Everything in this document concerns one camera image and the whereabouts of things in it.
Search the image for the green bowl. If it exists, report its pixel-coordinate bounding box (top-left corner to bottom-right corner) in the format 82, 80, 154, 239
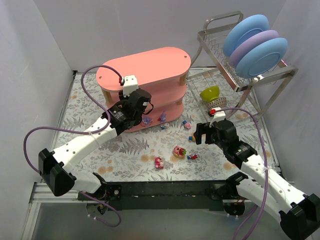
200, 85, 220, 103

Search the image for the blue front plate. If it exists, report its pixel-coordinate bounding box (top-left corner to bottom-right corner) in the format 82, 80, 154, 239
235, 37, 288, 79

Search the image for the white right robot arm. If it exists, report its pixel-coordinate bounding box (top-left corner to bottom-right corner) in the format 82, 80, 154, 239
194, 119, 320, 240

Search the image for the pink three-tier wooden shelf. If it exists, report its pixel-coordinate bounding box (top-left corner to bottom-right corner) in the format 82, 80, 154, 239
96, 47, 191, 132

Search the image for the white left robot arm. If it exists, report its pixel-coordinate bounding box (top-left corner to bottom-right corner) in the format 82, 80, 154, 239
38, 88, 152, 197

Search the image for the red blue cat toy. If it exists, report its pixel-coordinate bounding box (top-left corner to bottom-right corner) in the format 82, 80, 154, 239
187, 154, 198, 160

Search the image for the brown patterned ceramic bowl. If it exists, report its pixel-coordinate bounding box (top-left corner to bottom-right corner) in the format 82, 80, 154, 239
206, 97, 227, 112

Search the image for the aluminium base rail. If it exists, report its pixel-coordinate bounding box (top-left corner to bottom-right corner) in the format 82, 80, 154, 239
21, 179, 313, 240

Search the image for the purple bunny with red bow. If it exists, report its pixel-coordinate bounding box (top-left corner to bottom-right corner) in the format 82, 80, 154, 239
158, 110, 167, 123

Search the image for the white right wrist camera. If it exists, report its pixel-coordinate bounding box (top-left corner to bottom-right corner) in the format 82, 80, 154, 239
209, 107, 226, 127

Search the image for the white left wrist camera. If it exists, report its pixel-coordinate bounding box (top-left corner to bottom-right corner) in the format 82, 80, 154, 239
119, 75, 139, 98

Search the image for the blue rear plate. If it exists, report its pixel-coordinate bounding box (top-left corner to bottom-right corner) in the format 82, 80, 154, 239
222, 14, 270, 57

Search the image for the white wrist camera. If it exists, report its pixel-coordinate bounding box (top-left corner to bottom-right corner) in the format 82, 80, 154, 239
209, 107, 226, 127
119, 75, 139, 98

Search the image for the pink round duck toy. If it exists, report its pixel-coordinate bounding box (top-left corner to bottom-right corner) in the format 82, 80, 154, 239
182, 120, 192, 129

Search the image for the purple plate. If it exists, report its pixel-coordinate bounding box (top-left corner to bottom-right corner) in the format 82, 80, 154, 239
228, 30, 279, 68

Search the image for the pink bear on donut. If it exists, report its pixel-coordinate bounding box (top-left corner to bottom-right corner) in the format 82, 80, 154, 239
172, 146, 187, 159

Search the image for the pink bear holding white toy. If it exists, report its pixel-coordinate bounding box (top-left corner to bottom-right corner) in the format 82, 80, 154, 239
154, 156, 164, 170

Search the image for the metal dish rack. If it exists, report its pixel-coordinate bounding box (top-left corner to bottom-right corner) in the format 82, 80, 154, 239
191, 10, 298, 120

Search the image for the blue plate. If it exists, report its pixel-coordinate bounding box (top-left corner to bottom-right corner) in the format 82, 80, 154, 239
222, 14, 270, 57
235, 37, 288, 79

